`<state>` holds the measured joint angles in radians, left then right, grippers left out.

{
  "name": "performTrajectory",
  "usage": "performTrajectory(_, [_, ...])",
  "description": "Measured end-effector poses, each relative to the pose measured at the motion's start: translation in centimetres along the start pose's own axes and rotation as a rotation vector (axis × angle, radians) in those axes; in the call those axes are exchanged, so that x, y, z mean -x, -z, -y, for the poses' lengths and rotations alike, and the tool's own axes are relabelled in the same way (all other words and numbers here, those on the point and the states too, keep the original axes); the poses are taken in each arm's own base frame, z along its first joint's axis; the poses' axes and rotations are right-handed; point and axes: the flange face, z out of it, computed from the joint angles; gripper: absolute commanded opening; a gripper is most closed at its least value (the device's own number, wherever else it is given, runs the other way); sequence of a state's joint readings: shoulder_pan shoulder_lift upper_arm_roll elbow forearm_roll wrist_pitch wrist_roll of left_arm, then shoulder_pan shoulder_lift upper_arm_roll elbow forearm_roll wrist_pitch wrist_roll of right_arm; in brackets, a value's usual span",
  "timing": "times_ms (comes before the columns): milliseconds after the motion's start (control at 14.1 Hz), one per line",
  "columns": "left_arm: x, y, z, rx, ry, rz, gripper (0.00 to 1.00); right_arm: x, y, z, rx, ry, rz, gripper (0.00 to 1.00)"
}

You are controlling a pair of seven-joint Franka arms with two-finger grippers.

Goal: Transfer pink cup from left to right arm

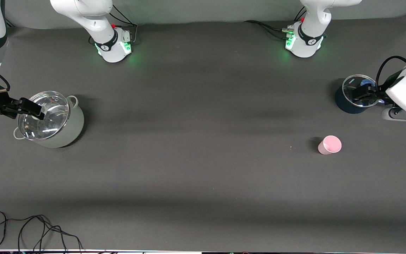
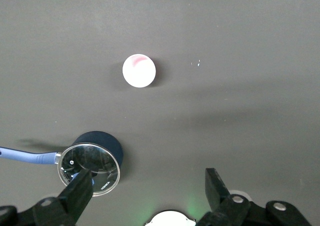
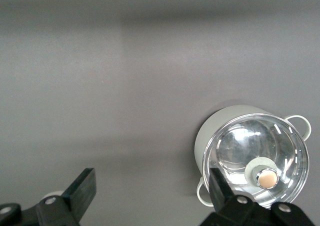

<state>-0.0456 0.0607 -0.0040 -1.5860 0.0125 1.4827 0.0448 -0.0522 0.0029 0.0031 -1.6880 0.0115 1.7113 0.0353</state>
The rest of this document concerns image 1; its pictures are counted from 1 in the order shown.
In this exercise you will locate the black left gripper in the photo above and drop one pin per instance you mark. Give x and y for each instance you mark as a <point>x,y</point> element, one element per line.
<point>380,93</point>

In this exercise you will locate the dark grey table cover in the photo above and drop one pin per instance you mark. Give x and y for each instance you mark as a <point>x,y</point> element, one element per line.
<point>203,141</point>

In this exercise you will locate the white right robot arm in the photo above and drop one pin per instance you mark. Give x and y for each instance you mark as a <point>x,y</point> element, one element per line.
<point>83,10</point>

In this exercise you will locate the glass lid with metal knob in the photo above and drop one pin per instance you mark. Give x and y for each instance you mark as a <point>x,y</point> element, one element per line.
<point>49,124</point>

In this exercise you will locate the pale green cooking pot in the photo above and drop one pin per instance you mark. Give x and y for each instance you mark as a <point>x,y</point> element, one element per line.
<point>73,127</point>

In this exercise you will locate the glass lid with blue knob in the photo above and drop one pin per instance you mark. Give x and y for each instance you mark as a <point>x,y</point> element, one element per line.
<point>366,82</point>

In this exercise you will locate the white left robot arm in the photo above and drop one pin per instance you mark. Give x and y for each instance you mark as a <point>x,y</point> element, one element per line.
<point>312,21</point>

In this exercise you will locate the pink plastic cup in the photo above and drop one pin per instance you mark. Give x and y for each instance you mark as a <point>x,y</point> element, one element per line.
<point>330,145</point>

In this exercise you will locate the dark blue saucepan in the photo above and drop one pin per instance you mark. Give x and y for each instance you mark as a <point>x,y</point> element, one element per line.
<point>344,104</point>

